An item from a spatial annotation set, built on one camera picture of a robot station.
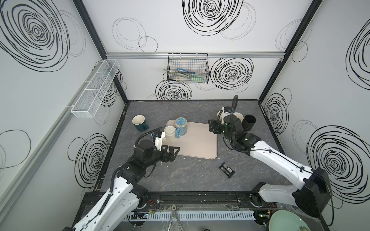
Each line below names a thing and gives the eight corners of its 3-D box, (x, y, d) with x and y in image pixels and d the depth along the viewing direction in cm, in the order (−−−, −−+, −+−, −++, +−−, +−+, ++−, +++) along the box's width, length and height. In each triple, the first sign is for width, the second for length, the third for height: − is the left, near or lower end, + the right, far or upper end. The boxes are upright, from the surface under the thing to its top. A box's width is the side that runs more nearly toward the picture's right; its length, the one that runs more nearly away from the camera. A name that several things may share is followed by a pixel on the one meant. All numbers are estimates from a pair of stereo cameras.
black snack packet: (229, 178, 83) (230, 177, 81) (218, 168, 87) (219, 166, 85) (234, 172, 85) (235, 171, 83) (224, 162, 89) (224, 161, 87)
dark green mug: (135, 132, 102) (130, 123, 94) (137, 123, 108) (133, 114, 99) (148, 132, 102) (144, 123, 94) (150, 123, 108) (147, 114, 99)
